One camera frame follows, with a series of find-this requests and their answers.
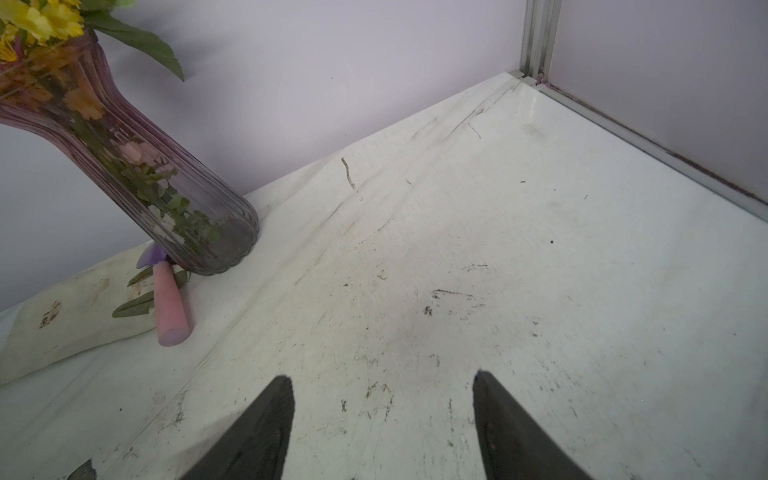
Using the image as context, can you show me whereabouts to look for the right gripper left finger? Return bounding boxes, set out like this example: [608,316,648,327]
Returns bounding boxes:
[183,375,295,480]

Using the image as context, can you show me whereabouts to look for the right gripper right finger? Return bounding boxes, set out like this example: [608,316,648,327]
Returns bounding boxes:
[473,370,590,480]

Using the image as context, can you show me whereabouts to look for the purple pink toy knife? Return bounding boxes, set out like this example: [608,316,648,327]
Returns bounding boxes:
[137,242,192,347]

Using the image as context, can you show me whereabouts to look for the dried leaf scrap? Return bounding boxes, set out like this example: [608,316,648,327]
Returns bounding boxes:
[66,459,98,480]

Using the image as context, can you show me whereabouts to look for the purple glass vase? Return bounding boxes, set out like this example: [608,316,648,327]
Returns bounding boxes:
[1,32,259,276]

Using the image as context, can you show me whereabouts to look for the yellow artificial flowers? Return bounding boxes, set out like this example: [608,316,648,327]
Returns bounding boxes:
[1,0,185,80]

